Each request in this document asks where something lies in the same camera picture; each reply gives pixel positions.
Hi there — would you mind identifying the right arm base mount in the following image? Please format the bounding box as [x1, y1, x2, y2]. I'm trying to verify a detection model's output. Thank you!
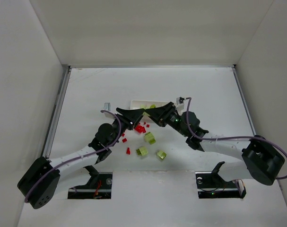
[195, 162, 246, 199]

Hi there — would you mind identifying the white divided container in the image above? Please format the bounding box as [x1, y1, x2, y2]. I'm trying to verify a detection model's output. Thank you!
[130, 100, 184, 123]

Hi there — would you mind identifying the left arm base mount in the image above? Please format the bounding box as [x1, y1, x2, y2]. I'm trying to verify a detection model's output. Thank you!
[67, 166, 113, 200]

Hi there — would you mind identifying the red lego pile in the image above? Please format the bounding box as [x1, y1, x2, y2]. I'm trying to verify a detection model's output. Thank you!
[134, 125, 146, 134]

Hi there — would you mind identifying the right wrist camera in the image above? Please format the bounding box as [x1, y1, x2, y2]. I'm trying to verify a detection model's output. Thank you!
[176, 97, 186, 105]

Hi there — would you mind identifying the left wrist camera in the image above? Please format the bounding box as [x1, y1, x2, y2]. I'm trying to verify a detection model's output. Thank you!
[104, 103, 111, 111]

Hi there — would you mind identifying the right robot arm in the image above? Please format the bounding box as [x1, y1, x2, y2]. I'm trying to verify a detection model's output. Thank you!
[146, 102, 285, 185]

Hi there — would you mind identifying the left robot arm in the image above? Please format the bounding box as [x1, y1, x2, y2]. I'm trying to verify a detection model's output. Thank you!
[17, 108, 144, 210]

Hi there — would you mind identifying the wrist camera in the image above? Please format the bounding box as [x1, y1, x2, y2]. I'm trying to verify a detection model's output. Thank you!
[104, 103, 111, 111]
[176, 97, 186, 105]

